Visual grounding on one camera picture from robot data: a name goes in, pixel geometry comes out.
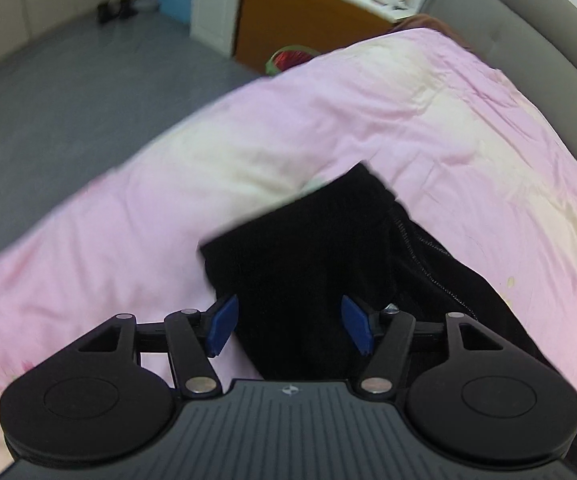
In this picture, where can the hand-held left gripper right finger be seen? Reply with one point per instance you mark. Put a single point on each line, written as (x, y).
(358, 322)

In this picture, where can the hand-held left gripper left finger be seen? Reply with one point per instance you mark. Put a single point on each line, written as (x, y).
(222, 324)

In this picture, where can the wooden cabinet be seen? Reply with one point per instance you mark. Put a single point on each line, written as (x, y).
(313, 25)

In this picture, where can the grey padded headboard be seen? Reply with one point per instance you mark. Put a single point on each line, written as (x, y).
(518, 15)

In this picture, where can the green basket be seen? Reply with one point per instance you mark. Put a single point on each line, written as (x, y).
(288, 57)

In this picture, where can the pink duvet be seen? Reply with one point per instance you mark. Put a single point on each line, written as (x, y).
(293, 130)

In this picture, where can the black pants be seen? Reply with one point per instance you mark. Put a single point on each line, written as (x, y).
(318, 280)

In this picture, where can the white door frame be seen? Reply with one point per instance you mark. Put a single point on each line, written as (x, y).
(216, 5)

